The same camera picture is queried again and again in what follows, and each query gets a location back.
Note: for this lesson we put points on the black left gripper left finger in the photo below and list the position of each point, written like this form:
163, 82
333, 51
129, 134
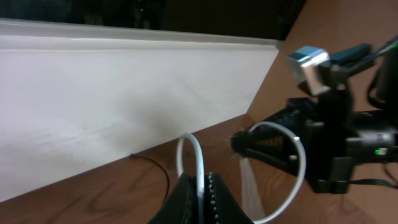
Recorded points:
181, 206

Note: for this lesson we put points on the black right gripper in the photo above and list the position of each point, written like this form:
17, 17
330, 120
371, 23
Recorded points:
336, 139

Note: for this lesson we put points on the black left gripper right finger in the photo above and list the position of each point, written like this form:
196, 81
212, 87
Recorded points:
220, 207

